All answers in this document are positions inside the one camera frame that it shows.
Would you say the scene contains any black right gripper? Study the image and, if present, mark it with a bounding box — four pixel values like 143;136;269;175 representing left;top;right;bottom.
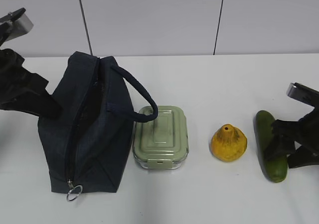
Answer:
264;111;319;169

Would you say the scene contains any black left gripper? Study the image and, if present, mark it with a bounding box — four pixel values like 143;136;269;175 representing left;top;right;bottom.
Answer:
0;49;62;117

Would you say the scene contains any green cucumber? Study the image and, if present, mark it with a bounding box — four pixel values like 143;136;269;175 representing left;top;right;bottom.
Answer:
254;110;288;183

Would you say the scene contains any yellow orange pear-shaped fruit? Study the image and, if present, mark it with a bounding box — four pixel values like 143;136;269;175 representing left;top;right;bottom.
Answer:
210;124;248;162

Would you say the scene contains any dark navy fabric lunch bag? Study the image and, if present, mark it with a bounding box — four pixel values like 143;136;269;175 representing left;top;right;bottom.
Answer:
38;52;158;194

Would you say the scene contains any silver zipper pull ring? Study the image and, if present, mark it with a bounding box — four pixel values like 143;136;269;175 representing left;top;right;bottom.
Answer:
66;180;83;202

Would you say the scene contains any green lid glass food container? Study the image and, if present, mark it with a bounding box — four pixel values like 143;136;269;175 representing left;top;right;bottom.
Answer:
132;106;189;170

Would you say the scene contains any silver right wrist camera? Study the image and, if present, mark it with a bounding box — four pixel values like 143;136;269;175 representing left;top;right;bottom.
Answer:
287;82;319;108

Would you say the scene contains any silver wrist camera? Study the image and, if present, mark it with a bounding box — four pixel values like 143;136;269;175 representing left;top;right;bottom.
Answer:
287;82;319;108
0;7;33;45

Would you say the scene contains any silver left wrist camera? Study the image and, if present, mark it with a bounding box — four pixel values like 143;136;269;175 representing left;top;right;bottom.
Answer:
0;7;33;45

